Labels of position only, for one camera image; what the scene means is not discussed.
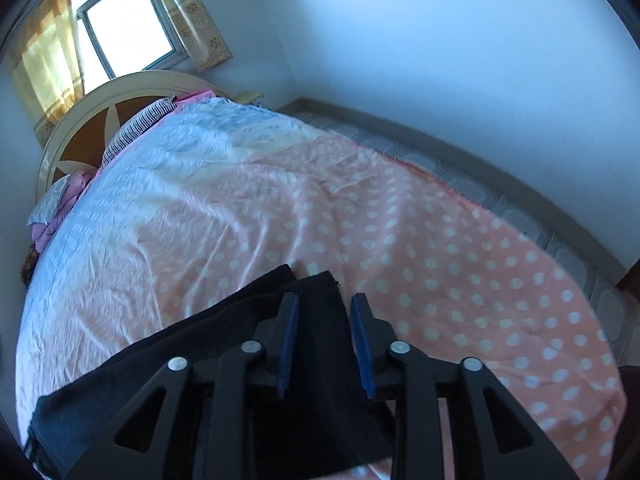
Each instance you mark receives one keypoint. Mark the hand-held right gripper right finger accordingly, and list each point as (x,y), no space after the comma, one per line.
(364,355)

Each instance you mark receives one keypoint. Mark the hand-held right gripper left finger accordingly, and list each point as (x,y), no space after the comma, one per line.
(286,350)

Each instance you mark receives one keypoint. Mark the black pants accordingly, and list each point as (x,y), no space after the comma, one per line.
(150,360)

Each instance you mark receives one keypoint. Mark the pink polka dot bedsheet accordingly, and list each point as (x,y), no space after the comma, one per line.
(350,220)

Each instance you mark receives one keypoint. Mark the cream nightstand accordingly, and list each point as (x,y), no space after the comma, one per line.
(247,97)

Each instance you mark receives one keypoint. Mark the pink and grey pillow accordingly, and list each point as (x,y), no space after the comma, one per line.
(75,185)

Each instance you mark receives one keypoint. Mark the light pink cloth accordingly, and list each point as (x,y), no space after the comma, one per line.
(195,96)

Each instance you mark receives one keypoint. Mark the striped pillow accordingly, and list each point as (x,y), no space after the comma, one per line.
(135,125)

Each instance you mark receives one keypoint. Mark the brown cloth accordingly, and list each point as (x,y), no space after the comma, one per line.
(29,262)

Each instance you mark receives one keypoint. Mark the floral grey pillow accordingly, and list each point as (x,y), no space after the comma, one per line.
(50,202)

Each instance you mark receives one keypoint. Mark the cream wooden headboard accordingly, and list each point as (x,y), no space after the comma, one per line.
(90,125)

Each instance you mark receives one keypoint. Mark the cream patterned curtain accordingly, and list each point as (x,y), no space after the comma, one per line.
(195,20)

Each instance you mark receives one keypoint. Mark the sliding glass window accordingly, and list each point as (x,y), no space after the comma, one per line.
(125,25)

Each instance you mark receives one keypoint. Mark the yellow curtain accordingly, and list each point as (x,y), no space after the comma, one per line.
(45,70)

